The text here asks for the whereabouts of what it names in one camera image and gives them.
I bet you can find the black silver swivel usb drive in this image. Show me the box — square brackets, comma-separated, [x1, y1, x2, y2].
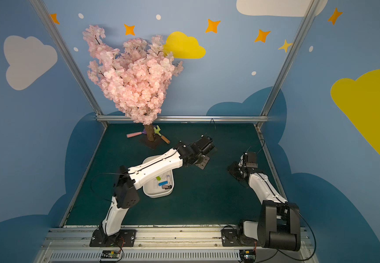
[162, 185, 172, 190]

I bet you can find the white storage box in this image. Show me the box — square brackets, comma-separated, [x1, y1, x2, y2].
[142, 169, 175, 198]

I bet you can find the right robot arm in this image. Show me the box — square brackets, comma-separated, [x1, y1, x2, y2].
[228, 152, 301, 252]

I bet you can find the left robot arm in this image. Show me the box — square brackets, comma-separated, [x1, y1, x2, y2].
[99, 135, 215, 238]

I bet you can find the green table mat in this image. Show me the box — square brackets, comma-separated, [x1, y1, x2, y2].
[66, 123, 272, 225]

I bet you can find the green orange toy tool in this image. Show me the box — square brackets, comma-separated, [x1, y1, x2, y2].
[154, 126, 170, 144]

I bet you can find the pink marker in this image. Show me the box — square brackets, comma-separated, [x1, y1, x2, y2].
[126, 131, 144, 138]

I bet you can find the right controller board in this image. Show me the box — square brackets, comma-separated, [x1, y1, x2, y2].
[239, 250, 256, 263]

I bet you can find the controller board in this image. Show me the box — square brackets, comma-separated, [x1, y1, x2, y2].
[100, 251, 120, 261]
[239, 250, 256, 263]

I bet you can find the pink cherry blossom tree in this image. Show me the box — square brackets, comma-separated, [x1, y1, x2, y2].
[83, 25, 183, 143]

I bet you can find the left controller board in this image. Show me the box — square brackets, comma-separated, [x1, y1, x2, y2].
[100, 251, 120, 261]

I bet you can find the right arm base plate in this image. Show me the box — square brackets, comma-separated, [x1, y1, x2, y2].
[221, 228, 259, 247]

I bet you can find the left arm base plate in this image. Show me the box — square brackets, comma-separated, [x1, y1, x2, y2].
[89, 228, 137, 248]

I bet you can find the aluminium frame rail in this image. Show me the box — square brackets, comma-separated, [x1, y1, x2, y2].
[96, 115, 268, 123]

